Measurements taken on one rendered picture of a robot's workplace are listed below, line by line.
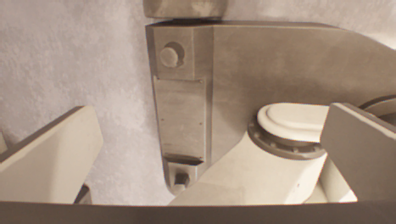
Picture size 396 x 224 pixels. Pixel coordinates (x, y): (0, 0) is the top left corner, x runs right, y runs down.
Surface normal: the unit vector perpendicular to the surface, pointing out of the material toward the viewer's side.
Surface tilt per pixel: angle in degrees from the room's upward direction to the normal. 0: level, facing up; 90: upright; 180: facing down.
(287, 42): 0
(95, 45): 0
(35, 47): 0
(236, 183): 90
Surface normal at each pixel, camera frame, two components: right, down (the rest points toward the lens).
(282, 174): -0.01, -0.88
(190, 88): -0.21, 0.47
